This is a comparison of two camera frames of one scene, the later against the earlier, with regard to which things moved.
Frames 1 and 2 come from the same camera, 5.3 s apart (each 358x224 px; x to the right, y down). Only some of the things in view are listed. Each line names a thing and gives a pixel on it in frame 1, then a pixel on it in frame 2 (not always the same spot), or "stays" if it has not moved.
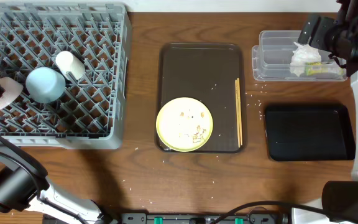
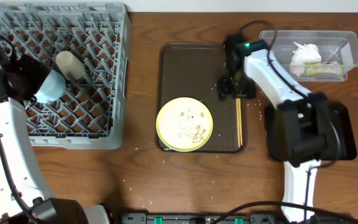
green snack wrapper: (318, 68) stays
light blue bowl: (45, 84) stays
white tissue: (303, 54) stays
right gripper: (317, 32) -> (237, 87)
